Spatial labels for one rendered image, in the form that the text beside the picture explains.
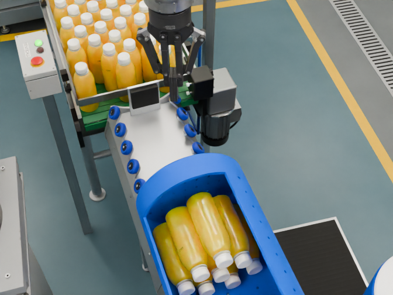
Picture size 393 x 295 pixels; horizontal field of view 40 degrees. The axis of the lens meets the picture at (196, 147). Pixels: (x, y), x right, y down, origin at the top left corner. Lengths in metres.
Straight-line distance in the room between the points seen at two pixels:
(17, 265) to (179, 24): 0.71
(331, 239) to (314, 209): 0.29
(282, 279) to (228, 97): 0.98
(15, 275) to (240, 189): 0.56
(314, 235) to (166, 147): 1.00
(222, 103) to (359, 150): 1.18
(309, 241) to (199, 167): 1.26
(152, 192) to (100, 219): 1.39
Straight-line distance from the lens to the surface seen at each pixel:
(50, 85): 1.76
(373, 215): 2.77
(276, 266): 1.17
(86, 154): 2.43
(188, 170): 1.25
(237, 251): 1.28
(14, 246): 1.39
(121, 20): 1.90
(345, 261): 2.43
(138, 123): 1.76
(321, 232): 2.48
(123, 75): 1.77
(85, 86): 1.76
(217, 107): 2.01
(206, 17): 2.10
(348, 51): 3.53
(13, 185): 1.49
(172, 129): 1.74
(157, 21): 0.96
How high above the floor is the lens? 2.24
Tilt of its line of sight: 51 degrees down
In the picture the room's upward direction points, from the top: 1 degrees clockwise
